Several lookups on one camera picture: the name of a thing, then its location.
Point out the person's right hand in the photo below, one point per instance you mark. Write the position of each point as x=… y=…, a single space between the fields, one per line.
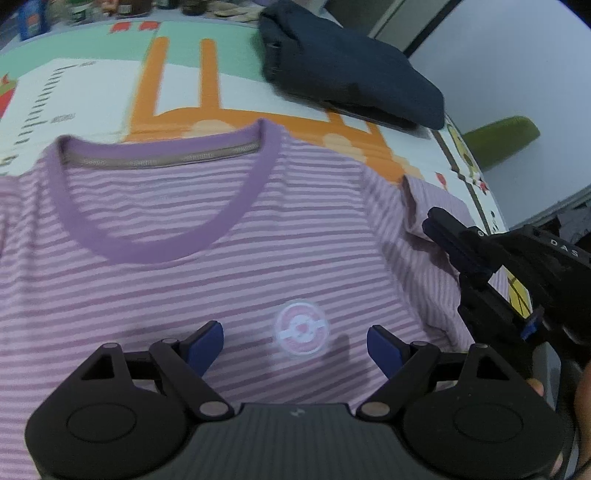
x=584 y=415

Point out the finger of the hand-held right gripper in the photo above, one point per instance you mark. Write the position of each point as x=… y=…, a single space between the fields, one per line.
x=461 y=230
x=455 y=256

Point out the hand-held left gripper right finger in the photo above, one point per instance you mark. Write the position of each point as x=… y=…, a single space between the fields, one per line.
x=383 y=348

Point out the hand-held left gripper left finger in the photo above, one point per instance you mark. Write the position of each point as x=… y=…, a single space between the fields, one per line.
x=207 y=345

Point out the blue can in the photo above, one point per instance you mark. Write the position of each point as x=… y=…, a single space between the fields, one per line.
x=31 y=18

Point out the purple striped t-shirt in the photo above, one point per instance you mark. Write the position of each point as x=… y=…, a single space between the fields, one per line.
x=184 y=277

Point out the printed play mat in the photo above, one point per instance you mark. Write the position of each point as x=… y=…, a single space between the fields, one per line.
x=92 y=92

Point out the folded navy garment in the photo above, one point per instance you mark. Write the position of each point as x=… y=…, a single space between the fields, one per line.
x=346 y=60

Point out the green chair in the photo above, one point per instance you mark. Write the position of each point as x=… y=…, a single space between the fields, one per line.
x=503 y=138

